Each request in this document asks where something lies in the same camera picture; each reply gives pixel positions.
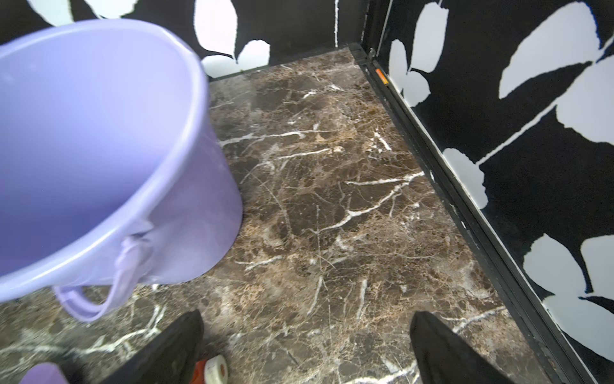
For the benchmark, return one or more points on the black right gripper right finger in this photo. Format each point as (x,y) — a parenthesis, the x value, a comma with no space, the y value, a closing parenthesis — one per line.
(444,357)

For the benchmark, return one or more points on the purple toy shovel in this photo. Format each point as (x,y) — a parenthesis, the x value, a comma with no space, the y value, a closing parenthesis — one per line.
(44,373)

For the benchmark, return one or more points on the red white toy piece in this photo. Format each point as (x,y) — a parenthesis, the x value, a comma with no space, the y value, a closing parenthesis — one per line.
(211,371)

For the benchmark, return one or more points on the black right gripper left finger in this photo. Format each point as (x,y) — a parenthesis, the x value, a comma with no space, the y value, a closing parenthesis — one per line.
(170,357)

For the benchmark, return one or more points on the purple plastic bucket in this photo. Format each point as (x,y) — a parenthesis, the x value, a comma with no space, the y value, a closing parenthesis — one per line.
(111,173)

